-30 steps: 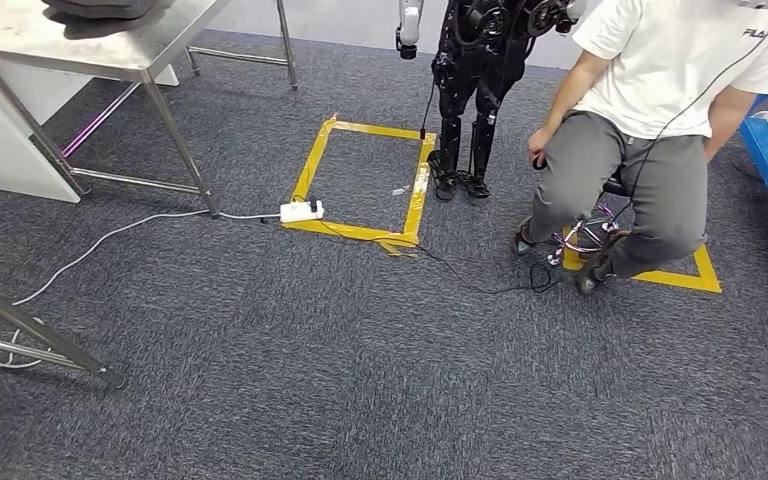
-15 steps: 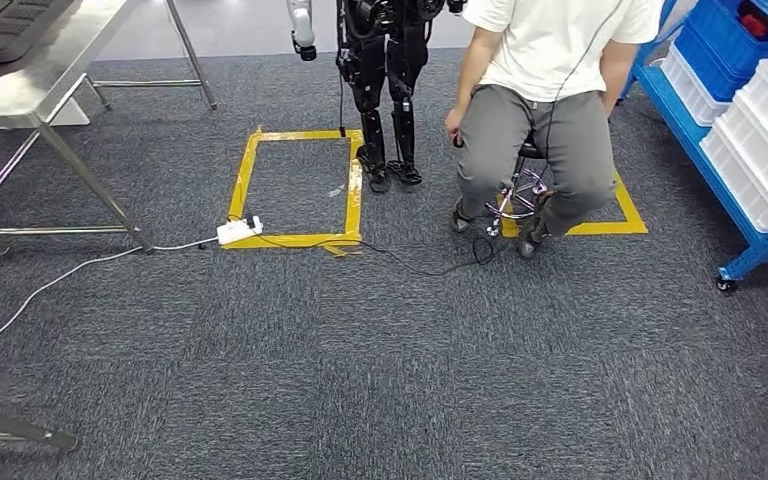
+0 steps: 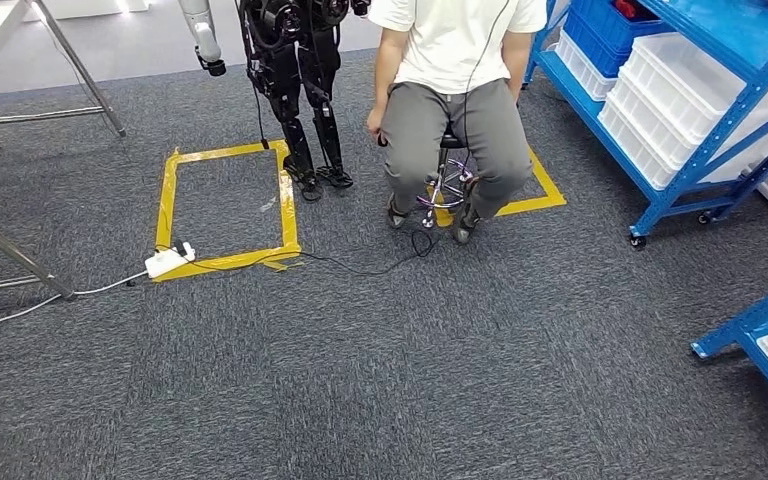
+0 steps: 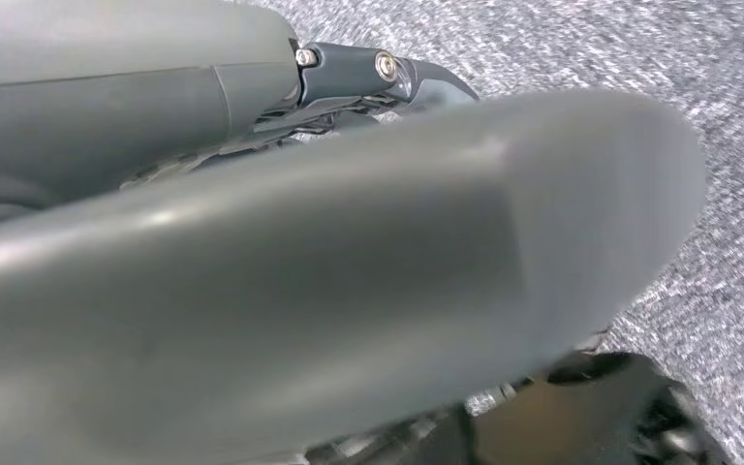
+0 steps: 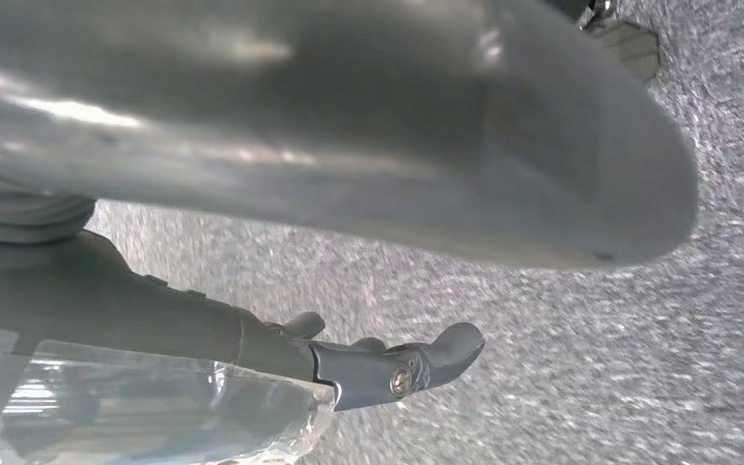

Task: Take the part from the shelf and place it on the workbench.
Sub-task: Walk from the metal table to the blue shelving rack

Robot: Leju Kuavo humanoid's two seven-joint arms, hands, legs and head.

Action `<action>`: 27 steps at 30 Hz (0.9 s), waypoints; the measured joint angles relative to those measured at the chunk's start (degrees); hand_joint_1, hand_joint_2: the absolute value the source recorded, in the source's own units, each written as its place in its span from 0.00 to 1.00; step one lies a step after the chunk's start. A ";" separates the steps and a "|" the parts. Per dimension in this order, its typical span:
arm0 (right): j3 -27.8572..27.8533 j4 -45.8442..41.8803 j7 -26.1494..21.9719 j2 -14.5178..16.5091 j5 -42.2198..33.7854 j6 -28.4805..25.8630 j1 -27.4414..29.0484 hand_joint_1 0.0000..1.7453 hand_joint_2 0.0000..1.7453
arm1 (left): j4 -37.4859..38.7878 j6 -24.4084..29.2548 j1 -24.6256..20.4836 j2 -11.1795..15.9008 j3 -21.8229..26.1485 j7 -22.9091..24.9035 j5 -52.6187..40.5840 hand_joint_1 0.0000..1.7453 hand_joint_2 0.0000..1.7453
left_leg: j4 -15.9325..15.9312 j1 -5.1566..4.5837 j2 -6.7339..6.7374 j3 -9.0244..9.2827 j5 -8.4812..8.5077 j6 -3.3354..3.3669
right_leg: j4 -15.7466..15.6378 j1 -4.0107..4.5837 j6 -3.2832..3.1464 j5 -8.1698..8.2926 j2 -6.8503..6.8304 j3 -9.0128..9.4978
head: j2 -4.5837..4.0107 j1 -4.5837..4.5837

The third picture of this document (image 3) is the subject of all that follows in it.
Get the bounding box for blue plastic bin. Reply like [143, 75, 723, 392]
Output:
[562, 0, 677, 79]

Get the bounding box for white power strip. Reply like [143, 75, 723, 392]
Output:
[143, 241, 197, 280]

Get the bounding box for person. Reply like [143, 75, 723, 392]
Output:
[365, 0, 551, 246]

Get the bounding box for black floor cable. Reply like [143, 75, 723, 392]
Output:
[155, 228, 440, 278]

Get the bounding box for black standing humanoid robot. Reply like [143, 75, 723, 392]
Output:
[236, 0, 373, 203]

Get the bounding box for white power cable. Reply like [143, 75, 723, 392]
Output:
[0, 270, 150, 354]

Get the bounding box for yellow floor tape square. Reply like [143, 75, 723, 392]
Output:
[153, 139, 304, 284]

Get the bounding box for chrome stool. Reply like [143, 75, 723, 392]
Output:
[375, 129, 478, 230]

